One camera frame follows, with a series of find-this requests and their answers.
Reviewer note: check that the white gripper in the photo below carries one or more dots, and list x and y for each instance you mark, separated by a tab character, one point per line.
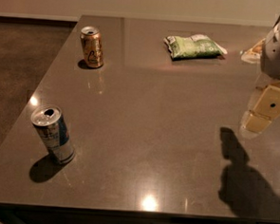
279	54

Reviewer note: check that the silver blue redbull can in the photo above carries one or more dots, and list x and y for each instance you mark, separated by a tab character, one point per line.
49	122

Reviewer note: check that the orange soda can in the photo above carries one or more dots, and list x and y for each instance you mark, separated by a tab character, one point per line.
92	46

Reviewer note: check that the green chip bag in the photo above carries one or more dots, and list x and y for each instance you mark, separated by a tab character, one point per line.
196	46

